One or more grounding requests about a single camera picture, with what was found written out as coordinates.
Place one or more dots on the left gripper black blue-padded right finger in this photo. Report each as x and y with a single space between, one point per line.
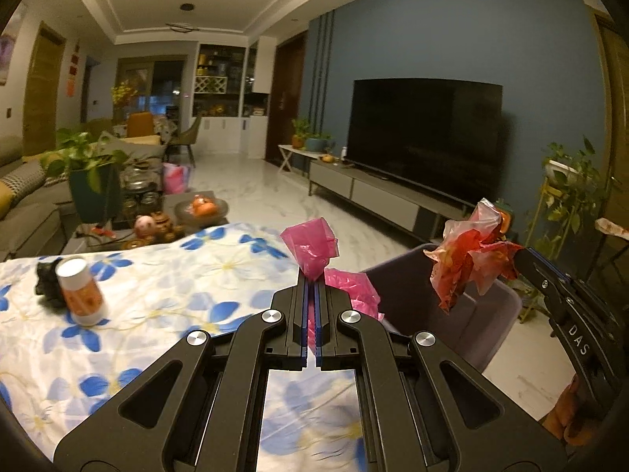
423 407

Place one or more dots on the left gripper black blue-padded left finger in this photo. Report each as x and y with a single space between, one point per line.
199 406

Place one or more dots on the red white plastic bag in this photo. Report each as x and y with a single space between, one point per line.
474 250

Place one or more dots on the white orange paper cup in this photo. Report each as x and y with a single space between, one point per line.
80 290

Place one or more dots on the pink plastic bag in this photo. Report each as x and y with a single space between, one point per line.
313 244

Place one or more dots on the black plastic bag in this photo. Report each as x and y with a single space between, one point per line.
47 286

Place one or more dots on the person's right hand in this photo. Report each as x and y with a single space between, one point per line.
567 421

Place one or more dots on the white blue-flowered tablecloth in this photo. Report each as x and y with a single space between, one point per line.
55 372

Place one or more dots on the corner plant on stand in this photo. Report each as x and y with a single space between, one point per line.
570 195

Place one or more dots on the glass coffee table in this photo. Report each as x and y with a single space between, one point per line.
175 221

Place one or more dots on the pink piggy figurine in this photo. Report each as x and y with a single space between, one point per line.
144 226

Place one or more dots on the grey tv cabinet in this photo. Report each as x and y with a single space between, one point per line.
412 211

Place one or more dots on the fruit bowl with oranges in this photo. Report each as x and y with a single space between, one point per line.
202 211

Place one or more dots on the black television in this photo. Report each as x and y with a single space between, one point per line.
446 135

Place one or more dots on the grey sectional sofa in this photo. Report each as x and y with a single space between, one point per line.
32 211

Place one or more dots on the green potted plant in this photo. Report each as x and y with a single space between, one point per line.
92 168

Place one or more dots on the wooden door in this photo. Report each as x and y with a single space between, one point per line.
39 119

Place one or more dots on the purple wall painting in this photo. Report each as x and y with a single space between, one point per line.
8 41

